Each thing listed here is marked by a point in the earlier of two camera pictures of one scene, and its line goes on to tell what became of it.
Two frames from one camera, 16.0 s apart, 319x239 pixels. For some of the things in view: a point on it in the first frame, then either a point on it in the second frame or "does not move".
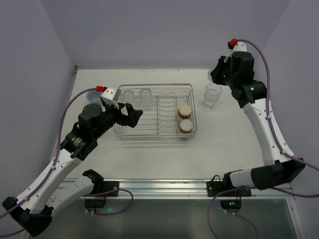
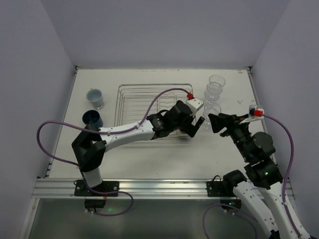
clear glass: x=146 y=101 to x=216 y=84
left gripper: x=122 y=113 to x=186 y=119
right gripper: x=219 y=73 to x=229 y=125
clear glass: x=128 y=96 to x=212 y=108
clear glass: x=209 y=76 to x=213 y=91
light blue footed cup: x=93 y=97 does not move
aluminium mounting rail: x=186 y=188 does not move
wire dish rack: x=168 y=112 does not move
